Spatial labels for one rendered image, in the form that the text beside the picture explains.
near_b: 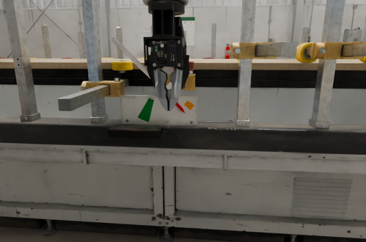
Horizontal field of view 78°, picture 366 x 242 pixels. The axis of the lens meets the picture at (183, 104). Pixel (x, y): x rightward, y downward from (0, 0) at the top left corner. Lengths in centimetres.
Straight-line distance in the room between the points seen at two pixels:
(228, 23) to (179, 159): 728
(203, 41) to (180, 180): 694
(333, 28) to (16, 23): 99
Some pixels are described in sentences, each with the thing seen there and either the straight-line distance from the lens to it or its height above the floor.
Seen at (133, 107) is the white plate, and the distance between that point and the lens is 78.
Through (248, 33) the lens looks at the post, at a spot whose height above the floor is 100.
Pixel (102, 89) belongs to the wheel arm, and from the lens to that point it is 75.
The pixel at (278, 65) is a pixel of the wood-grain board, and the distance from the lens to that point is 100.
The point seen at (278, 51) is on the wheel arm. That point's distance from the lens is 54.
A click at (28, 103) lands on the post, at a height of 76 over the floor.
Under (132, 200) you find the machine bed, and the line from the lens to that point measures 127.
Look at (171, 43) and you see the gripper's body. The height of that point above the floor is 95.
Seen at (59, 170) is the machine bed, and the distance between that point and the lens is 134.
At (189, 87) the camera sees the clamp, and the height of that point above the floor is 83.
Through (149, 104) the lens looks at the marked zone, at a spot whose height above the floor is 77.
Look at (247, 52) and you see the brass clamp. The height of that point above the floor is 94.
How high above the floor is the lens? 94
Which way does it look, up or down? 13 degrees down
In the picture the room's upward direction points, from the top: straight up
